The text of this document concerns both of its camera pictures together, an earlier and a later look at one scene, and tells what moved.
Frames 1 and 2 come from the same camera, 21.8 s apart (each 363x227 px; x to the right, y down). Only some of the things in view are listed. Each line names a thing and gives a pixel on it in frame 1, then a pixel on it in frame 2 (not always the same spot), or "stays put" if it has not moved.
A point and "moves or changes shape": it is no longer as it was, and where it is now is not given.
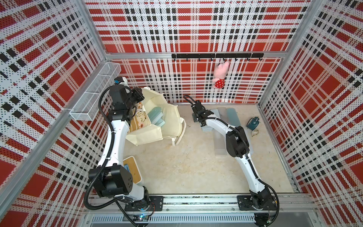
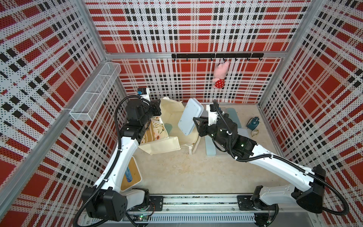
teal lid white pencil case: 155,115 → 192,111
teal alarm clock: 253,123 stays put
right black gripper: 194,117 → 205,122
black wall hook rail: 218,55 stays put
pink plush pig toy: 220,72 stays put
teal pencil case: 232,118 stays put
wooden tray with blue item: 130,164 stays put
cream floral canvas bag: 155,118 moves or changes shape
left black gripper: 136,91 → 154,105
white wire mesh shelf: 87,106 stays put
